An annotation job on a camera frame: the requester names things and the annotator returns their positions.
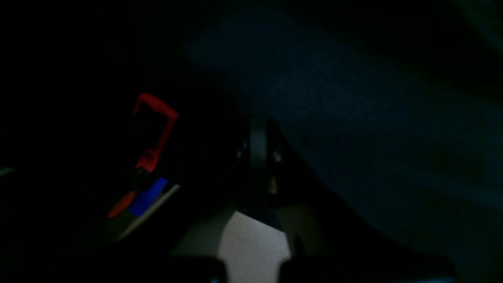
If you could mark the red clamp right edge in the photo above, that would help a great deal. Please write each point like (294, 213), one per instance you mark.
(140, 187)

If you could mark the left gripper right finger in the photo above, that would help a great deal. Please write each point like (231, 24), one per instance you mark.
(329, 241)

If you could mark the black table cloth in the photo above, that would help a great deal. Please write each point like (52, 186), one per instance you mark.
(396, 105)

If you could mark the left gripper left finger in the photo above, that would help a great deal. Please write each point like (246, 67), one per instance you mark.
(211, 192)

